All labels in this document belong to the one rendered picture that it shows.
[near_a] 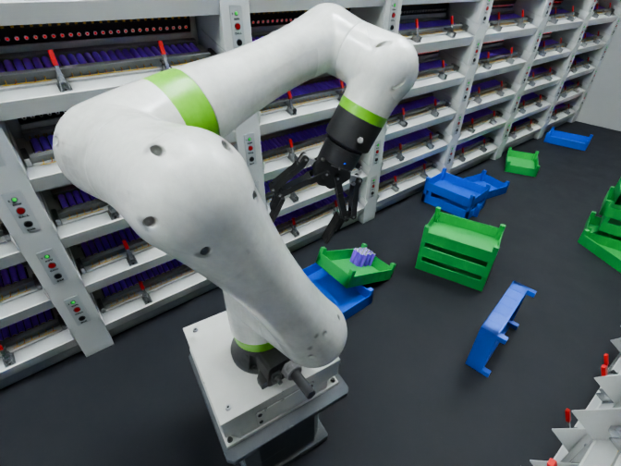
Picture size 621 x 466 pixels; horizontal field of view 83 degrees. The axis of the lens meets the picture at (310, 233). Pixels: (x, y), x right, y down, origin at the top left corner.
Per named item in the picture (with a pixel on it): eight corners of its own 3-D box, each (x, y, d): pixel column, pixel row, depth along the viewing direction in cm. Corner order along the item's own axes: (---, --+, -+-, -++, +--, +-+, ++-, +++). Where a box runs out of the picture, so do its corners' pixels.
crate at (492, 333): (465, 363, 125) (487, 378, 120) (480, 326, 113) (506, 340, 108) (496, 316, 142) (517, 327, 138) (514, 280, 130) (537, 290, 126)
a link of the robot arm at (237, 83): (224, 159, 52) (215, 93, 43) (175, 121, 56) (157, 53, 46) (362, 69, 70) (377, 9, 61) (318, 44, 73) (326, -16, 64)
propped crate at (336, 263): (359, 257, 173) (364, 242, 170) (390, 279, 160) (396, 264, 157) (314, 262, 152) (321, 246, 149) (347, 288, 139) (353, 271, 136)
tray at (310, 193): (365, 182, 182) (373, 161, 172) (266, 222, 152) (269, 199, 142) (341, 159, 191) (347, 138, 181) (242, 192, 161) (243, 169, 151)
